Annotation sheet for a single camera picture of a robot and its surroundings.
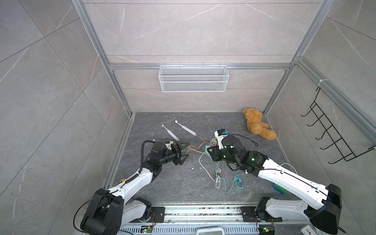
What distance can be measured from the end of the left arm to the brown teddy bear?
496 mm

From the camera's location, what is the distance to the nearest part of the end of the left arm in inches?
25.3

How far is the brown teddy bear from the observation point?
95 cm
